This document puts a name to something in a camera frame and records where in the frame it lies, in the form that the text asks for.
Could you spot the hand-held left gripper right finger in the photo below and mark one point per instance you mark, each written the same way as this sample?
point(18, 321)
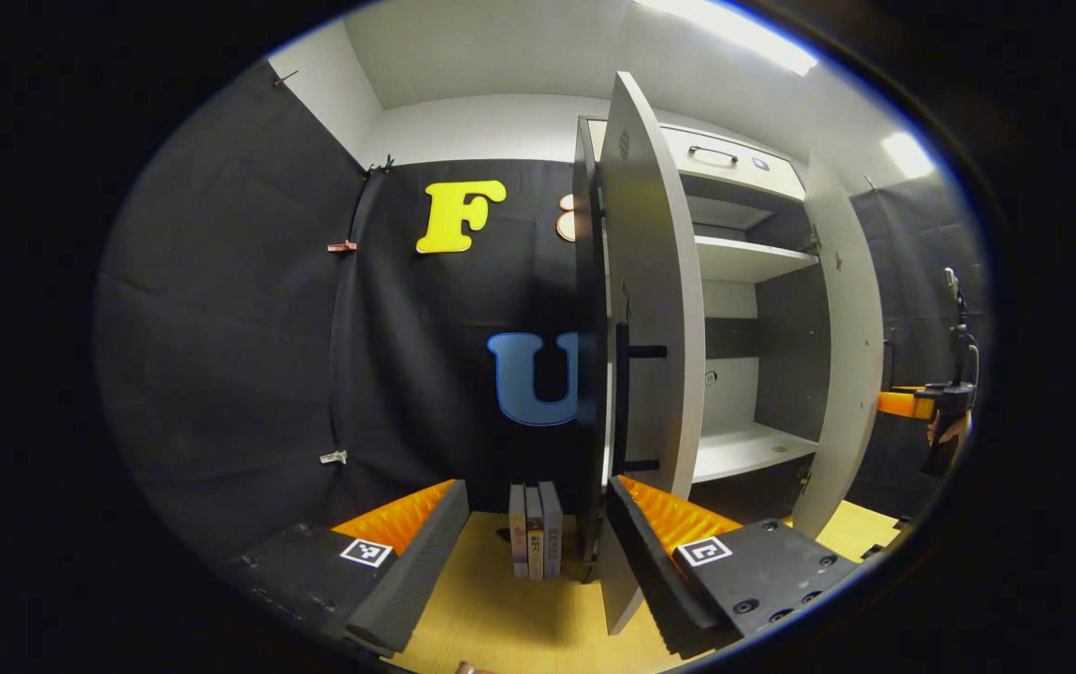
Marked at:
point(655, 571)

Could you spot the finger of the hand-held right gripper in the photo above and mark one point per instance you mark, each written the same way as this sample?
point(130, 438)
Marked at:
point(903, 404)

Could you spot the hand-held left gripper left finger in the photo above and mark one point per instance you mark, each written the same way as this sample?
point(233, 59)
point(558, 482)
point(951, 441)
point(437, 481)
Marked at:
point(416, 571)

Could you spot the grey cabinet door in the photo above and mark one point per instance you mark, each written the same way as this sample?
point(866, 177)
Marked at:
point(664, 262)
point(847, 356)

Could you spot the grey cabinet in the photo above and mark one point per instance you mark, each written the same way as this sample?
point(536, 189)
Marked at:
point(781, 356)

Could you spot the white cabinet shelf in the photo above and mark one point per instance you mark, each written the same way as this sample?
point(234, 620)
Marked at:
point(744, 260)

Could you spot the grey cabinet drawer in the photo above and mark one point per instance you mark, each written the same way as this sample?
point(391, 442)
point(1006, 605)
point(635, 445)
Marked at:
point(762, 173)

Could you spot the pale upright book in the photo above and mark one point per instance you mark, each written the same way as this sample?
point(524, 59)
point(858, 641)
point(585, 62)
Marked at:
point(518, 534)

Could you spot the grey upright book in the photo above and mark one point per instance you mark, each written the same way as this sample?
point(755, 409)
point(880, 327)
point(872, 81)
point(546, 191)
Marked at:
point(552, 529)

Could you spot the brown upright book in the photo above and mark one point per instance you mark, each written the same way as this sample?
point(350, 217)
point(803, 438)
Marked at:
point(535, 534)

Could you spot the white cloth clip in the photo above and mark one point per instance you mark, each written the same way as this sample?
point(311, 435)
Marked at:
point(333, 457)

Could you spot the small ceiling light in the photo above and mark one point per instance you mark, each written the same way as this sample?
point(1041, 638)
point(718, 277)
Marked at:
point(907, 154)

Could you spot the red cloth clip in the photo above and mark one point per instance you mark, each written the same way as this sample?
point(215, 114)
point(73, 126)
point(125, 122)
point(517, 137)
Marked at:
point(342, 247)

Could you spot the black cloth clip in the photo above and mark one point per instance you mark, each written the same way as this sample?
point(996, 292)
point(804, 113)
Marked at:
point(378, 168)

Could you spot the long ceiling light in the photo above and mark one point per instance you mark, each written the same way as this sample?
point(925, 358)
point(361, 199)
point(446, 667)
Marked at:
point(744, 28)

